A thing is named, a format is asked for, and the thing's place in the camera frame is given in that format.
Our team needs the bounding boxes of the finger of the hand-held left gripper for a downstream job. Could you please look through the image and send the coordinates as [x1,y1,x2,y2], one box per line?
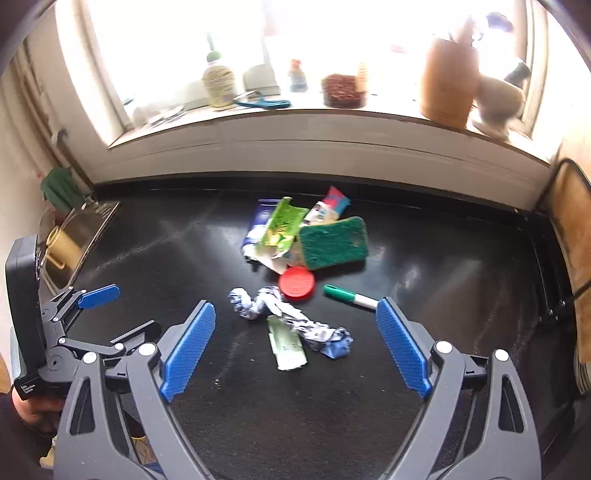
[58,322,162,365]
[41,285,122,324]

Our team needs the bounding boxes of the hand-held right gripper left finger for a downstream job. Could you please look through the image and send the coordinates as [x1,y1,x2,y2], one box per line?
[53,300,216,480]

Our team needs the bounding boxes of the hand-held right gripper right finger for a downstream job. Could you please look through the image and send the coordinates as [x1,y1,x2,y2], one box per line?
[375,296,543,480]

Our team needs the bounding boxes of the green plastic clip piece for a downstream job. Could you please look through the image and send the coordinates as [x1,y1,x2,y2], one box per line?
[261,197,310,252]

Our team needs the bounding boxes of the pink and blue wrapper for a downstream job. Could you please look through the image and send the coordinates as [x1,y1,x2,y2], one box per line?
[318,186,352,217]

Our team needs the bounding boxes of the person's left hand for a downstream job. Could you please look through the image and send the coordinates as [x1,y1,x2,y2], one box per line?
[11,392,63,437]

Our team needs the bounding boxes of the yellow cup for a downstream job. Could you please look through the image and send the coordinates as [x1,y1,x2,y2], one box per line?
[46,226,84,271]

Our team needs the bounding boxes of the steel sink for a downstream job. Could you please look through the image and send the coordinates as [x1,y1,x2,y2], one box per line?
[39,200,121,296]

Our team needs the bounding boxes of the green capped marker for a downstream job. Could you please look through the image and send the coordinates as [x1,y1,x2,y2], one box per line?
[323,284,379,311]

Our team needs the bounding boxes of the crumpled silver foil wrapper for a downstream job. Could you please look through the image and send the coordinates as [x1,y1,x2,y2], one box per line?
[228,286,354,359]

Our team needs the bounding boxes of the pale green wrapper piece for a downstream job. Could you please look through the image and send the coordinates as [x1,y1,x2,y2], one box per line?
[268,318,308,371]

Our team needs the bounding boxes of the green cloth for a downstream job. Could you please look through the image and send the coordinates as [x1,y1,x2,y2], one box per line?
[41,167,86,213]

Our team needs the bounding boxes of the crumpled white wrapper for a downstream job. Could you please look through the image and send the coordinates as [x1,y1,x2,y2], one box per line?
[245,244,305,275]

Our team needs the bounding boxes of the red plastic lid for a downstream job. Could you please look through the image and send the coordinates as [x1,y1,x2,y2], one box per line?
[278,267,316,301]

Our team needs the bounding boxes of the green scouring sponge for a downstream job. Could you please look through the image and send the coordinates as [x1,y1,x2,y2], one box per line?
[299,216,369,271]

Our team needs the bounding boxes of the blue and white wrapper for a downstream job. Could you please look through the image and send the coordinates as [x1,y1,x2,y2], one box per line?
[242,198,278,259]

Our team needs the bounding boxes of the wooden cutting board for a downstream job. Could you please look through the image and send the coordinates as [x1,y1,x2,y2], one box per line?
[551,159,591,324]

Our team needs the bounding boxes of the bottle with green cap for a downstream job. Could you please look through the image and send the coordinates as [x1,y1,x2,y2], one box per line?
[202,34,238,110]

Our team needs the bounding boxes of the white ceramic pot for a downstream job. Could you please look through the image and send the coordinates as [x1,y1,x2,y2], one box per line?
[473,76,527,139]

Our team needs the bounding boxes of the brown ceramic vase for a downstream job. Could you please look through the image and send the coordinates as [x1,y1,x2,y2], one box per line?
[420,37,481,130]

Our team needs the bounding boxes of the small colourful bottle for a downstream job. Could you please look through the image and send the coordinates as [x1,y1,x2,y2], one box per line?
[288,59,309,93]

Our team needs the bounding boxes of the blue handled scissors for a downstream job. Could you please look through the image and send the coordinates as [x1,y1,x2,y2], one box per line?
[233,95,291,110]

